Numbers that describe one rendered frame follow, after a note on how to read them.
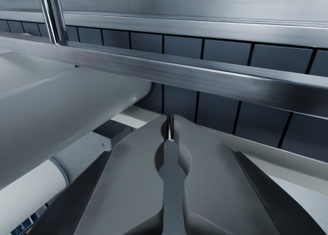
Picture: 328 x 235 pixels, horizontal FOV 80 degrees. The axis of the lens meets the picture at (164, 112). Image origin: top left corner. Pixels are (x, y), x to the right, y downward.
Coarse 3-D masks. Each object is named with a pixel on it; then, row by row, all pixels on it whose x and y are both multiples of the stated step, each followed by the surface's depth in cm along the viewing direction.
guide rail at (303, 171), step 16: (128, 112) 20; (144, 112) 20; (240, 144) 16; (256, 144) 16; (256, 160) 15; (272, 160) 14; (288, 160) 14; (304, 160) 14; (288, 176) 14; (304, 176) 13; (320, 176) 13; (320, 192) 13
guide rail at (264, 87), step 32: (0, 32) 18; (96, 64) 12; (128, 64) 11; (160, 64) 10; (192, 64) 9; (224, 64) 9; (224, 96) 9; (256, 96) 8; (288, 96) 7; (320, 96) 7
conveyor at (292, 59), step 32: (32, 32) 27; (96, 32) 22; (128, 32) 20; (256, 64) 15; (288, 64) 14; (320, 64) 13; (160, 96) 21; (192, 96) 19; (224, 128) 19; (256, 128) 17; (288, 128) 16; (320, 128) 15
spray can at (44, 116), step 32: (0, 96) 11; (32, 96) 12; (64, 96) 13; (96, 96) 14; (128, 96) 17; (0, 128) 10; (32, 128) 11; (64, 128) 12; (0, 160) 10; (32, 160) 11
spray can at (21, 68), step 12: (0, 60) 19; (12, 60) 20; (24, 60) 21; (36, 60) 21; (48, 60) 22; (0, 72) 19; (12, 72) 19; (24, 72) 20; (36, 72) 21; (48, 72) 22; (0, 84) 19; (12, 84) 19
